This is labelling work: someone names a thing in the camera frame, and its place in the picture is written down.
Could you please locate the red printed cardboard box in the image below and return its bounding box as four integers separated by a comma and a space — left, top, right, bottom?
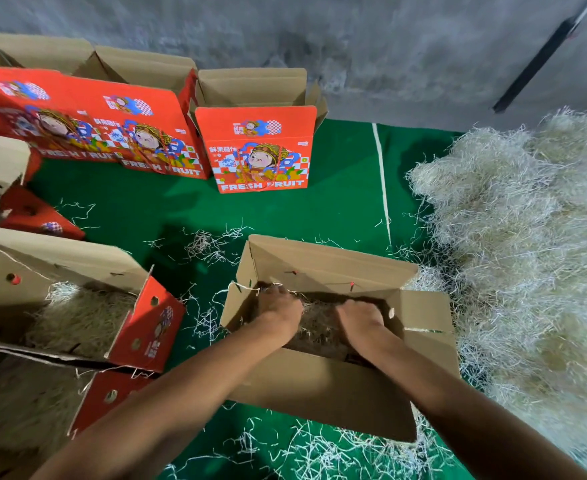
0, 131, 87, 241
220, 235, 462, 443
0, 343, 157, 468
0, 225, 187, 374

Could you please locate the pile of shredded paper filler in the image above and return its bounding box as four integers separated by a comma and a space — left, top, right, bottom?
406, 107, 587, 474

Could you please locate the person's right hand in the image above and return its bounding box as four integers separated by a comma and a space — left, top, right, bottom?
334, 297, 400, 361

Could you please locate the person's left forearm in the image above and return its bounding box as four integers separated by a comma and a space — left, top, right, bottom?
31, 323, 289, 480

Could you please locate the person's left hand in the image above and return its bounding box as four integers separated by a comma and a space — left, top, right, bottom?
248, 285, 305, 346

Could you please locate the group of red fruit boxes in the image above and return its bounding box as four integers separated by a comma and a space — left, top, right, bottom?
0, 33, 330, 194

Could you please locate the person's right forearm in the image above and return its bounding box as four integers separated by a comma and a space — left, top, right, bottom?
368, 339, 587, 480

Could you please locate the white pole with black grip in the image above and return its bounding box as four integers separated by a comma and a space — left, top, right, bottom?
492, 0, 587, 114

